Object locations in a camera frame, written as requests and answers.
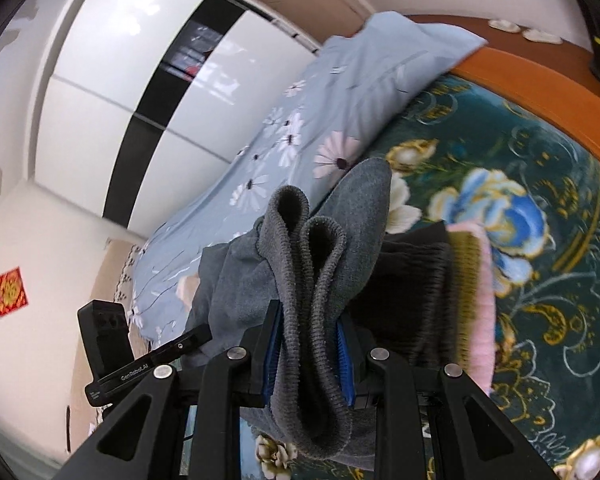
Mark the wooden bed frame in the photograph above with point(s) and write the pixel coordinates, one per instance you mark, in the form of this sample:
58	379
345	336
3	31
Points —
530	90

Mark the pink knitted cloth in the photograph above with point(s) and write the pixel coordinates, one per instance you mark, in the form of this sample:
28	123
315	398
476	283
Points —
485	320

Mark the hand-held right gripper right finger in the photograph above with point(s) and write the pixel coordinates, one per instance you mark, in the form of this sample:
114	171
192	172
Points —
345	360

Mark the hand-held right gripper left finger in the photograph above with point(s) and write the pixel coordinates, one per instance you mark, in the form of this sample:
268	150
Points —
272	350

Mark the white and black wardrobe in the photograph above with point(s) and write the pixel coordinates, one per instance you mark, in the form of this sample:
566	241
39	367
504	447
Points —
105	60

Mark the olive folded cloth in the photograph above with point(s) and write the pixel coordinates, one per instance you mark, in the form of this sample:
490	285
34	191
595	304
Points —
465	270

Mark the black folded cloth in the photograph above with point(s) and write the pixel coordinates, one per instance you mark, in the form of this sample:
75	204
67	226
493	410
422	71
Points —
410	285

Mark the grey sweater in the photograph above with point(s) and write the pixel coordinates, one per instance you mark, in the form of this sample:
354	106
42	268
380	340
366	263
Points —
305	285

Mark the beige patterned cloth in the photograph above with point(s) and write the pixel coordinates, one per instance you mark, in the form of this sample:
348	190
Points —
117	270

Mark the teal floral blanket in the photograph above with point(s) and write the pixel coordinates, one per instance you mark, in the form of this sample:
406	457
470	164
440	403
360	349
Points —
530	310

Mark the light blue floral duvet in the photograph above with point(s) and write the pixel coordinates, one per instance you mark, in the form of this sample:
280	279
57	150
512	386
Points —
330	85

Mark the red wall decoration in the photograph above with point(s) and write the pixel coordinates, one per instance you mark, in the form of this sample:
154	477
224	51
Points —
10	292

